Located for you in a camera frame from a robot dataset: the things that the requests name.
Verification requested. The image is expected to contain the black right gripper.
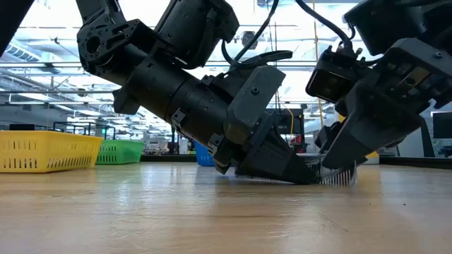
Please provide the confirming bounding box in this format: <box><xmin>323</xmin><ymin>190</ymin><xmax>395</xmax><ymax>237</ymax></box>
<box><xmin>314</xmin><ymin>37</ymin><xmax>452</xmax><ymax>170</ymax></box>

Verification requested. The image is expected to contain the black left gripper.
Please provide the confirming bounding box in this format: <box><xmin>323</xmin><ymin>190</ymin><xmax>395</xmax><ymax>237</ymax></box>
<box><xmin>207</xmin><ymin>65</ymin><xmax>319</xmax><ymax>186</ymax></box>

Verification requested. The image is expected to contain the black comb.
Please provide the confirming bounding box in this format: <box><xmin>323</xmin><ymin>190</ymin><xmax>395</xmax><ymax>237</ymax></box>
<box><xmin>243</xmin><ymin>153</ymin><xmax>358</xmax><ymax>187</ymax></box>

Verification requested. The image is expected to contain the person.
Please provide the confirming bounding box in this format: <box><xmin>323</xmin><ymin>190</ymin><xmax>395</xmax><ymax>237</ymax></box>
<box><xmin>290</xmin><ymin>133</ymin><xmax>307</xmax><ymax>153</ymax></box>

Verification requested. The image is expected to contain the black monitor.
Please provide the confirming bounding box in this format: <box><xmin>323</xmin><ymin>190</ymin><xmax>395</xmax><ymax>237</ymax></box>
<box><xmin>432</xmin><ymin>111</ymin><xmax>452</xmax><ymax>139</ymax></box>
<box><xmin>277</xmin><ymin>108</ymin><xmax>305</xmax><ymax>135</ymax></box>

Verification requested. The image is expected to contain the blue plastic basket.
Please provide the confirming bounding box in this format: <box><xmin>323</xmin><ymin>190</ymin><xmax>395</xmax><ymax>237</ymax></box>
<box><xmin>194</xmin><ymin>140</ymin><xmax>216</xmax><ymax>167</ymax></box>

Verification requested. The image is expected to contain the green plastic basket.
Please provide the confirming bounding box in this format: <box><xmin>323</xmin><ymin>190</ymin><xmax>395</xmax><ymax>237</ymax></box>
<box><xmin>95</xmin><ymin>140</ymin><xmax>146</xmax><ymax>166</ymax></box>

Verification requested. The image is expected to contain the yellow plastic basket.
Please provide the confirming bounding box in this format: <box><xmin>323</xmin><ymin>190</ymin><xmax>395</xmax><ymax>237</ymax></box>
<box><xmin>0</xmin><ymin>131</ymin><xmax>104</xmax><ymax>174</ymax></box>

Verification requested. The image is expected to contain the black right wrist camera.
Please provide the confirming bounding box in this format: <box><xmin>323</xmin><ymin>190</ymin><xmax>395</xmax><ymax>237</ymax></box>
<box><xmin>305</xmin><ymin>44</ymin><xmax>372</xmax><ymax>104</ymax></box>

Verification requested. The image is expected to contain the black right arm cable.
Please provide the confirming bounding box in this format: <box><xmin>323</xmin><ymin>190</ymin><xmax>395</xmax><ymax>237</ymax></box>
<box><xmin>295</xmin><ymin>0</ymin><xmax>357</xmax><ymax>50</ymax></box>

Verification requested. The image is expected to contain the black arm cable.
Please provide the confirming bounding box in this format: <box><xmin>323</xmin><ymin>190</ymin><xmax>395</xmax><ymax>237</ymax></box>
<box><xmin>295</xmin><ymin>0</ymin><xmax>357</xmax><ymax>50</ymax></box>
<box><xmin>220</xmin><ymin>0</ymin><xmax>295</xmax><ymax>71</ymax></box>

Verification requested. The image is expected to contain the yellow hanging cable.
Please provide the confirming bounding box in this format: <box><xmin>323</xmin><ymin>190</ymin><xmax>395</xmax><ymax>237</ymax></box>
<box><xmin>311</xmin><ymin>0</ymin><xmax>324</xmax><ymax>123</ymax></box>

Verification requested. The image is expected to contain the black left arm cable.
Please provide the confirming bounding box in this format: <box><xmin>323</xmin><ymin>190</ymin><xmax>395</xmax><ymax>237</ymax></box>
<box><xmin>220</xmin><ymin>0</ymin><xmax>295</xmax><ymax>71</ymax></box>

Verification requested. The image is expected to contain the black hanging cable reel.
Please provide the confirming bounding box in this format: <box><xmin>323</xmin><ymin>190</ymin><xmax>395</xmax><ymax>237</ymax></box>
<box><xmin>242</xmin><ymin>30</ymin><xmax>259</xmax><ymax>51</ymax></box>

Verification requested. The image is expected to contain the black stand frame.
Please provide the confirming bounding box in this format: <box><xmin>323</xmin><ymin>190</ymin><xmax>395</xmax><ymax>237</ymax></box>
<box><xmin>52</xmin><ymin>121</ymin><xmax>117</xmax><ymax>141</ymax></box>

